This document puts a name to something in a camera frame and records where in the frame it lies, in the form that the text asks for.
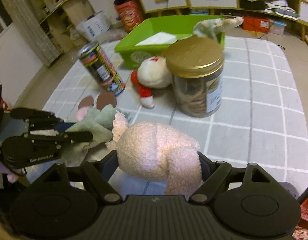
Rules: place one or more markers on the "grey checked tablecloth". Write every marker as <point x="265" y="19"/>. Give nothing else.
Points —
<point x="260" y="119"/>

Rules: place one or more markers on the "white sponge block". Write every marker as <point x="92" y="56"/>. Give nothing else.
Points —
<point x="158" y="38"/>

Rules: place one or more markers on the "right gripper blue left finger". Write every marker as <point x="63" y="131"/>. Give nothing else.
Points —
<point x="97" y="175"/>

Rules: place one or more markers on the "red storage box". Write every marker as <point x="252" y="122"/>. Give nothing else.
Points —
<point x="259" y="25"/>

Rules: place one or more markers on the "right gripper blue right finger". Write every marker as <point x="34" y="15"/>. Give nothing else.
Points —
<point x="214" y="176"/>

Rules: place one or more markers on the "light green fluffy towel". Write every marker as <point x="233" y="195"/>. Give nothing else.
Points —
<point x="100" y="124"/>

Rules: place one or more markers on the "pink plush toy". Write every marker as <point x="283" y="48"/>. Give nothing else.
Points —
<point x="157" y="152"/>

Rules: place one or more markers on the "bunny doll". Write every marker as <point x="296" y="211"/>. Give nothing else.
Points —
<point x="212" y="27"/>

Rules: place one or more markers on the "gold lid glass jar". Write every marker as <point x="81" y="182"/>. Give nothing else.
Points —
<point x="196" y="66"/>

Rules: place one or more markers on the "white red plush toy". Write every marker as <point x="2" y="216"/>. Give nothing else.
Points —
<point x="152" y="74"/>

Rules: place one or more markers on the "black drink can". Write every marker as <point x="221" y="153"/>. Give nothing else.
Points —
<point x="97" y="63"/>

